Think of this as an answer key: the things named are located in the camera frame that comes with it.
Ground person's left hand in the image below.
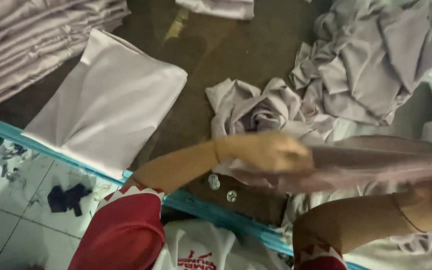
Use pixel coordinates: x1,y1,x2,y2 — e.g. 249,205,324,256
216,131,315,176

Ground pale pink cloth piece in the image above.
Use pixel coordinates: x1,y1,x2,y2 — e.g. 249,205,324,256
231,135,432,194

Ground crumpled pink cloth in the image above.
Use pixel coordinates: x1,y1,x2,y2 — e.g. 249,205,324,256
205,77,338,145

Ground thin right wrist band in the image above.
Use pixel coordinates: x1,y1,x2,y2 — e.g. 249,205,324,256
391,193,428,234

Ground heap of unfolded pink cloths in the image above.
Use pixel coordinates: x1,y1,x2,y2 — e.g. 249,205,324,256
289,0,432,127

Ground small folded pink cloth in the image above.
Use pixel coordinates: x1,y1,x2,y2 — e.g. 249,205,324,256
175,0,256,21

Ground white shirt with red sleeves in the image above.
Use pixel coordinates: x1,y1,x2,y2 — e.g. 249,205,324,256
68,185,349,270

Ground large folded pink cloth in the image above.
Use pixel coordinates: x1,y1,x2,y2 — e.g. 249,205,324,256
21,28,188,181

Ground dark fabric scraps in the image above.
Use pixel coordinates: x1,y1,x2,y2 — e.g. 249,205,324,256
47,183,93,218

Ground stack of folded pink cloths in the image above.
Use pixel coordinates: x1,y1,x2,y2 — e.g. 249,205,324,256
0,0,131,106

